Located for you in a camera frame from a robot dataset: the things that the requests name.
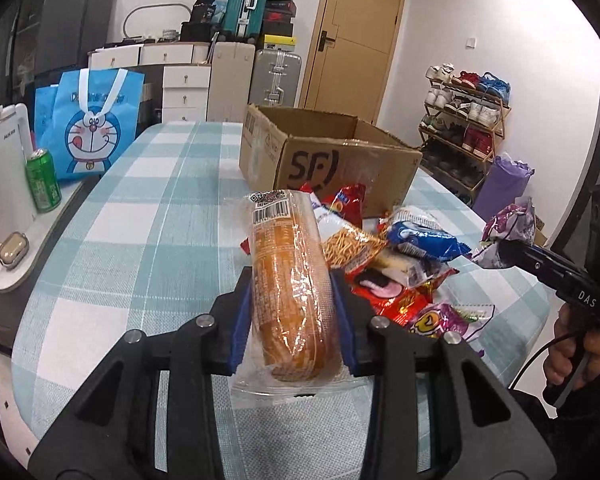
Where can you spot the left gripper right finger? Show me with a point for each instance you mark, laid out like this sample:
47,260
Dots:
437,411

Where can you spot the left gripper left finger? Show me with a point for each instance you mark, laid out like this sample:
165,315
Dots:
146,411

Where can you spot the purple snack bag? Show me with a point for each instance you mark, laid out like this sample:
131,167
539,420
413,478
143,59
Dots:
515,223

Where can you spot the white noodle snack bag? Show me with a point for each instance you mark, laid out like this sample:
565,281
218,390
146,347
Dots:
344,245

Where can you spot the blue Oreo cookie pack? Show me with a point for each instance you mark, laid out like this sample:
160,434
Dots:
422,242

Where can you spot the packaged bread loaf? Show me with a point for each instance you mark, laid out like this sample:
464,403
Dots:
293,347

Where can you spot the right hand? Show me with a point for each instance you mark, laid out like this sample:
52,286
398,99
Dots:
557,366

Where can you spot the red spicy snack bag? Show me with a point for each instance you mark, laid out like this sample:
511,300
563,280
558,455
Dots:
399,286

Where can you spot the small white snack pack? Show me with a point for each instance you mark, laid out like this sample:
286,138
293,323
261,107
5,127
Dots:
409,214

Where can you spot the purple yoga mat bag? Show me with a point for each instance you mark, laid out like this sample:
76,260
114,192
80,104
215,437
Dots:
506,180

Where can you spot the red chip bag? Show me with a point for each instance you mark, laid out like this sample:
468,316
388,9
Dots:
342,210

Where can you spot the beige earbuds case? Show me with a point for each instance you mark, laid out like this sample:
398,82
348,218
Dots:
13,250

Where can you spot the checkered teal tablecloth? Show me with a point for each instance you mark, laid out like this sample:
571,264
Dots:
152,246

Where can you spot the wooden shoe rack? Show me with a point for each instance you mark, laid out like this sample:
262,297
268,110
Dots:
463,127

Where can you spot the SF cardboard box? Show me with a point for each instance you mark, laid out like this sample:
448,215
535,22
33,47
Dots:
284,147

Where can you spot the white electric kettle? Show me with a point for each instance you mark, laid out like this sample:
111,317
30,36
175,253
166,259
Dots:
17,208

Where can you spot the green soda can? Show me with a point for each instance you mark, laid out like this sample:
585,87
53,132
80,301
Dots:
43,183

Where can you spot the silver suitcase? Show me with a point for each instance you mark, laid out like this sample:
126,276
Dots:
275,78

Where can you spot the blue Doraemon tote bag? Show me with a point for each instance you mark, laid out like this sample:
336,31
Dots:
88,119

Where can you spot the beige suitcase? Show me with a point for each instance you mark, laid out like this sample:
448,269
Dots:
231,71

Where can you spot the stacked shoe boxes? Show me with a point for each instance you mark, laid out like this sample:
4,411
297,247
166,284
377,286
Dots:
277,30

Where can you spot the wooden door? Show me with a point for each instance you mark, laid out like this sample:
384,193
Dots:
350,56

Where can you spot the white drawer desk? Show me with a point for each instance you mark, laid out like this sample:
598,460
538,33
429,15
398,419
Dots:
180,72

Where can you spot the teal suitcase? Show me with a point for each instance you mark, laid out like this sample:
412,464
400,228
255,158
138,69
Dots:
242,20

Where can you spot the black refrigerator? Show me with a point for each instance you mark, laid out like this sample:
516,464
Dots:
69,31

